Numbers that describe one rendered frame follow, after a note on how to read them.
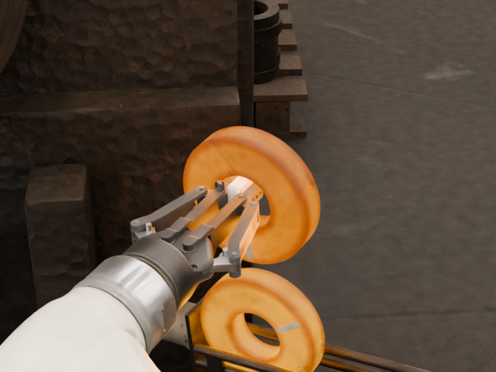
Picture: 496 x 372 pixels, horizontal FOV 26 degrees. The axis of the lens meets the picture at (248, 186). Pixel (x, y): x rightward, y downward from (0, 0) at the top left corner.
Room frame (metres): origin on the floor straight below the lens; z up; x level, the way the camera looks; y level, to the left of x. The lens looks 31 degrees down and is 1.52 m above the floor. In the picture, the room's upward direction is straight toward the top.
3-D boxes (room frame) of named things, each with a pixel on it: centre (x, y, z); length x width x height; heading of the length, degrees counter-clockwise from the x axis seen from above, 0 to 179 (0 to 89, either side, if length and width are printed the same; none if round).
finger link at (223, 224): (0.90, 0.03, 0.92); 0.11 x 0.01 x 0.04; 149
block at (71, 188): (1.20, 0.25, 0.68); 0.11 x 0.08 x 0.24; 5
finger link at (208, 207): (0.91, 0.05, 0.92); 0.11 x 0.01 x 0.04; 152
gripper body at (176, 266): (0.85, 0.08, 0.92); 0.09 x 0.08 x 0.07; 150
